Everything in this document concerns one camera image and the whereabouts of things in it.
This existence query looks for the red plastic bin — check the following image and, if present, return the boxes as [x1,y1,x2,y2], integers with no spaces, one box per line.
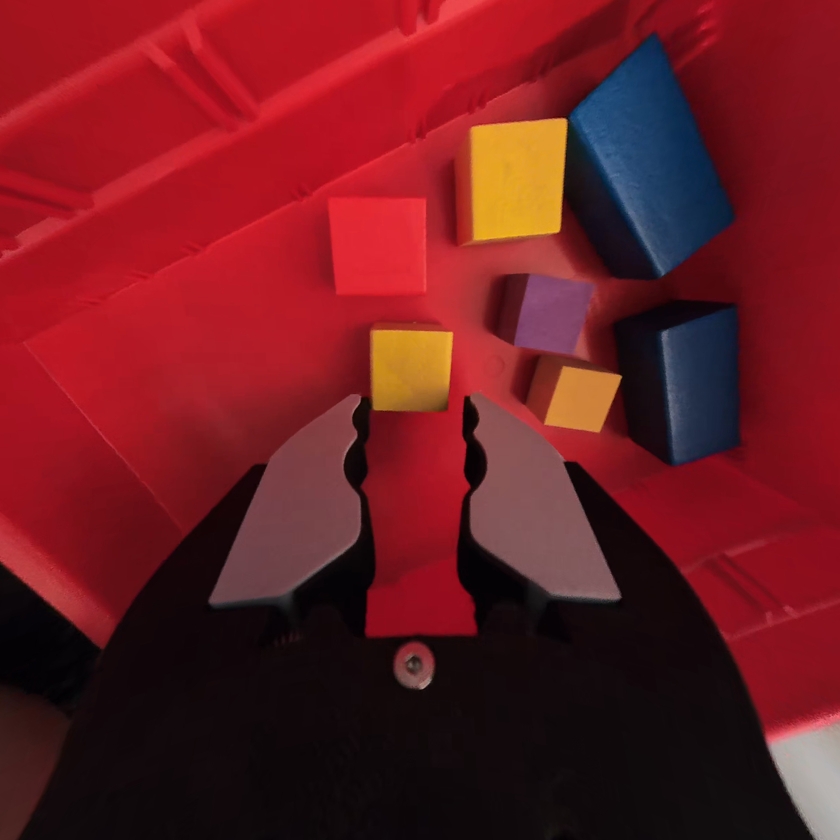
[0,0,840,752]

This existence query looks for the purple wooden cube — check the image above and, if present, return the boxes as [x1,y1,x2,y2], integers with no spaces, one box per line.
[497,272,596,357]

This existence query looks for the red wooden cube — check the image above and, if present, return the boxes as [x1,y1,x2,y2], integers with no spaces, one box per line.
[327,197,429,296]

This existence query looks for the blue rectangular wooden block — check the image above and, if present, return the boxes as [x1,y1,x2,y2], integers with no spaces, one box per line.
[566,33,735,281]
[613,301,742,467]

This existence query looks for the yellow wooden cube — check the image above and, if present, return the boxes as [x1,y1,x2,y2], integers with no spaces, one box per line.
[526,354,623,434]
[455,118,568,248]
[369,322,455,414]

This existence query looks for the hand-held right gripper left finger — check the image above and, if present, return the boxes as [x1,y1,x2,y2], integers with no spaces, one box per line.
[209,394,371,631]

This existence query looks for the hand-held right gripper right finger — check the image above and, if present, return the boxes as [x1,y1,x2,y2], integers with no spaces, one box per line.
[458,392,622,636]

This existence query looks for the person's right forearm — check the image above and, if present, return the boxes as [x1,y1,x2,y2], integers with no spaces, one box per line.
[0,689,73,840]

